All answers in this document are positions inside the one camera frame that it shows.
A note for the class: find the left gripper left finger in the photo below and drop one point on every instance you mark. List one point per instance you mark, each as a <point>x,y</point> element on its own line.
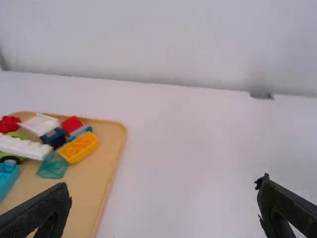
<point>34,213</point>

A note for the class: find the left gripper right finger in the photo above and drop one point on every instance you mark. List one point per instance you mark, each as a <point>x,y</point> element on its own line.
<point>287,210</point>

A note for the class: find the light blue toy brick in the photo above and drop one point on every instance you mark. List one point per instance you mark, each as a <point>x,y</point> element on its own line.
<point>7,177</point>

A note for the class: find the clear teal toy brick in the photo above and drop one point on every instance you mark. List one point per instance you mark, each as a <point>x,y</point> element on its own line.
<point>52,167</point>

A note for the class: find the lime green wheeled toy brick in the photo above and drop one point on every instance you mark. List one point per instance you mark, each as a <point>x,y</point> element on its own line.
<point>10,155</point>

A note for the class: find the long white toy brick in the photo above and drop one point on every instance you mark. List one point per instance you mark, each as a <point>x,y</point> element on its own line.
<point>24,147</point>

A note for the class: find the tan tray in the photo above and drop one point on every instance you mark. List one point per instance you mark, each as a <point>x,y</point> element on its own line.
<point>99,173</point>

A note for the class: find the dark blue toy brick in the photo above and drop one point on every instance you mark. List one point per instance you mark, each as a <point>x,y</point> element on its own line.
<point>53,137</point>

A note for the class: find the orange yellow toy brick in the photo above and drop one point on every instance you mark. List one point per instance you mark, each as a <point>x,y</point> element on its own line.
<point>79,147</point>

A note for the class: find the white printed toy brick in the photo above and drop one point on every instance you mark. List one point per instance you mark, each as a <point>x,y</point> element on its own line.
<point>39,122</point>

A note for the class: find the red and blue toy brick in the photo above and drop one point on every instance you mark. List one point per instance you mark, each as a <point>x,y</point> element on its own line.
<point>73,125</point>

